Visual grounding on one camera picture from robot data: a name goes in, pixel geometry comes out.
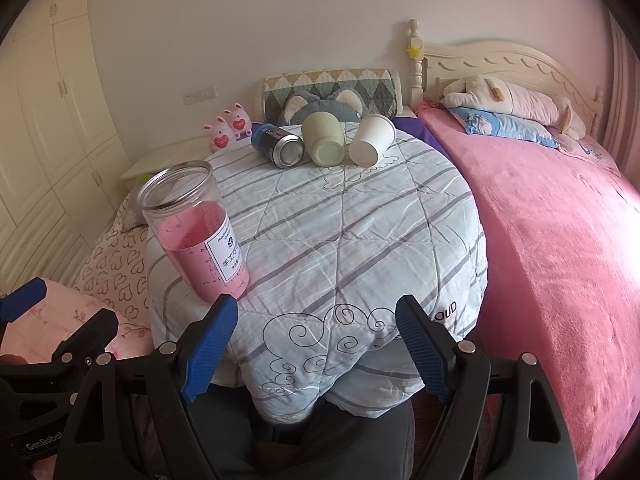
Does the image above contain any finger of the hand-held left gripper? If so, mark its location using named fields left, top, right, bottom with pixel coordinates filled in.
left=0, top=277, right=48, bottom=341
left=0, top=308, right=120, bottom=376

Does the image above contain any white paper cup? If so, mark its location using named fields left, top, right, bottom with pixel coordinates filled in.
left=348, top=114, right=397, bottom=167

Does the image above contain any cream wooden bed headboard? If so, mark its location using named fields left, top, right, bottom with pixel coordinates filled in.
left=407, top=19, right=606, bottom=141

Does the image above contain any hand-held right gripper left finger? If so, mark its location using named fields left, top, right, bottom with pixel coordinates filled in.
left=57, top=294, right=251, bottom=480

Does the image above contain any patchwork diamond cushion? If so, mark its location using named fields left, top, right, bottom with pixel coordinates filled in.
left=257, top=67, right=403, bottom=123

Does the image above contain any blue printed pillow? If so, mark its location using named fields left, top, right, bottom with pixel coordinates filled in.
left=452, top=107, right=561, bottom=150

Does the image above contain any pink fleece blanket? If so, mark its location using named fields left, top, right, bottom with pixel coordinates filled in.
left=415, top=100, right=640, bottom=476

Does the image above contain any dark drink can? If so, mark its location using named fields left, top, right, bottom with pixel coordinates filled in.
left=250, top=122, right=306, bottom=169

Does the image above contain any white printed pillow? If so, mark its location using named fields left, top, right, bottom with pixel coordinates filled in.
left=552, top=130, right=622, bottom=167

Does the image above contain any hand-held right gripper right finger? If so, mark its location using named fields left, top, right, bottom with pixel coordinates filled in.
left=394, top=294, right=583, bottom=480

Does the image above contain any pale green cup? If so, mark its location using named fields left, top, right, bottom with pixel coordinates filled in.
left=301, top=111, right=347, bottom=167

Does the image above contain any pink floral cloth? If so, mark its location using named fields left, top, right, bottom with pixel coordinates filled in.
left=0, top=280, right=153, bottom=361

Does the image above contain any striped pale blue quilt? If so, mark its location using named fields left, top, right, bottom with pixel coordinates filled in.
left=147, top=125, right=490, bottom=423

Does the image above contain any dark cloth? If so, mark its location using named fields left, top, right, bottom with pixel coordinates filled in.
left=190, top=385, right=416, bottom=480

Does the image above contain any white and pink plush toy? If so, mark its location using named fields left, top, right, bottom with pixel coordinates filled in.
left=442, top=75, right=587, bottom=141

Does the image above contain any heart print pillow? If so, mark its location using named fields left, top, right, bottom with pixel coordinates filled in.
left=72, top=205, right=153, bottom=326

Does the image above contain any cream nightstand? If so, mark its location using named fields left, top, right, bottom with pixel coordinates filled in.
left=120, top=137, right=216, bottom=192

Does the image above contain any pink curtain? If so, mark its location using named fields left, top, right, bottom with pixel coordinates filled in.
left=607, top=10, right=640, bottom=171

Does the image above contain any clear jar with pink liquid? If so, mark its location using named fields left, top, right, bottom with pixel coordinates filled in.
left=137, top=160, right=251, bottom=303

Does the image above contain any purple cloth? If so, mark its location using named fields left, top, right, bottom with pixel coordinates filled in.
left=395, top=116, right=451, bottom=156

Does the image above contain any grey eared plush cushion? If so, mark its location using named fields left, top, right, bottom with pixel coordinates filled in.
left=277, top=87, right=366, bottom=126

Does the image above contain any cream wardrobe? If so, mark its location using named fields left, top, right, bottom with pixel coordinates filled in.
left=0, top=0, right=133, bottom=281

